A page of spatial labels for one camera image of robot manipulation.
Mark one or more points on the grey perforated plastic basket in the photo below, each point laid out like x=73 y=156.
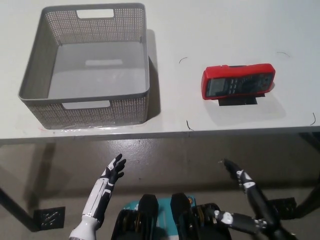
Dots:
x=100 y=75

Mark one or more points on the black teal robot torso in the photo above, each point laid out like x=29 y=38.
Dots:
x=147 y=220

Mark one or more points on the red digital multimeter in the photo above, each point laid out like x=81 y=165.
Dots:
x=237 y=81

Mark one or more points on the black table leg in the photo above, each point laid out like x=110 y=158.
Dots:
x=17 y=208
x=310 y=200

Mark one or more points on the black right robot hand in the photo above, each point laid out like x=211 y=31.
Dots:
x=260 y=202

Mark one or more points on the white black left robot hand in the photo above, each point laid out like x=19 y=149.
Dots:
x=98 y=195

